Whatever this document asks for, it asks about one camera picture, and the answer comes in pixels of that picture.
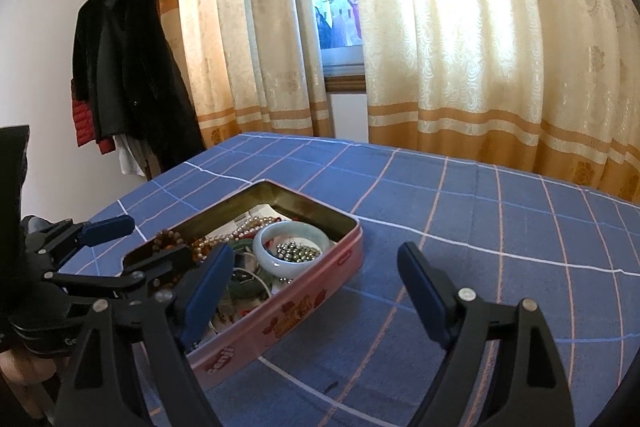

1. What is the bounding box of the pale jade bangle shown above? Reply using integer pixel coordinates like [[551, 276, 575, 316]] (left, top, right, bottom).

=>
[[252, 222, 331, 281]]

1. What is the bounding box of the dark bead bracelet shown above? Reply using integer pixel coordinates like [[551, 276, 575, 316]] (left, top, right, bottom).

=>
[[274, 242, 322, 266]]

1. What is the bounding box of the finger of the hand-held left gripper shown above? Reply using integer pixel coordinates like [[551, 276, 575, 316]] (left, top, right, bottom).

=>
[[26, 215, 137, 269], [44, 244, 199, 301]]

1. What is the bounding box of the red padded jacket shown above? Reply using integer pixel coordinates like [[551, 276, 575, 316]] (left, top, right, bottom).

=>
[[71, 79, 117, 156]]

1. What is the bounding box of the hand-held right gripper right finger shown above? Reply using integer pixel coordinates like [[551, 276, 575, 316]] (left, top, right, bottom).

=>
[[397, 241, 576, 427]]

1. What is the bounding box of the black hooded coat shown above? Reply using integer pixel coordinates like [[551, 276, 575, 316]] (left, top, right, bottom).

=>
[[72, 0, 207, 181]]

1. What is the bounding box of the brown wooden bead necklace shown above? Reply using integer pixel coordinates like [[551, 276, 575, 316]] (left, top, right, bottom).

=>
[[152, 229, 212, 289]]

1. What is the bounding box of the pearl necklace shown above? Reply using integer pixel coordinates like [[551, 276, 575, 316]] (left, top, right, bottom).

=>
[[192, 215, 279, 259]]

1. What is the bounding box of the blue plaid bed sheet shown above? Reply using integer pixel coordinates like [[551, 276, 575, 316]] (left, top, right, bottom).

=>
[[60, 132, 640, 427]]

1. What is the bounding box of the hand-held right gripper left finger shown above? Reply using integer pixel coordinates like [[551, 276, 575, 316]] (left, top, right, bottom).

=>
[[54, 243, 236, 427]]

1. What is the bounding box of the laundry outside window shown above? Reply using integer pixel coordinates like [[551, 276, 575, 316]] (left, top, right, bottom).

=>
[[314, 0, 362, 51]]

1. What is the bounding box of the pink metal tin box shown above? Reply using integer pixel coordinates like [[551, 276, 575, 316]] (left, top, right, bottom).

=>
[[122, 179, 364, 391]]

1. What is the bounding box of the person's left hand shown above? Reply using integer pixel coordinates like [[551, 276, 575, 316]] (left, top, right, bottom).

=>
[[0, 351, 59, 409]]

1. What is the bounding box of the white hanging garment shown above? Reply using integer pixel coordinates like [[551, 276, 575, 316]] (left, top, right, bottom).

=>
[[113, 134, 154, 180]]

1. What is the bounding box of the thin silver bangle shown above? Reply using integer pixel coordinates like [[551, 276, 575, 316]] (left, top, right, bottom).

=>
[[234, 266, 277, 299]]

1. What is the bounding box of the green jade bangle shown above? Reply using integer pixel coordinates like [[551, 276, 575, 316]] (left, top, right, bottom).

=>
[[224, 239, 275, 304]]

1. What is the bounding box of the cream and orange curtain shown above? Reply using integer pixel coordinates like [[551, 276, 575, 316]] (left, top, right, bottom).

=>
[[342, 0, 640, 206], [137, 0, 336, 154]]

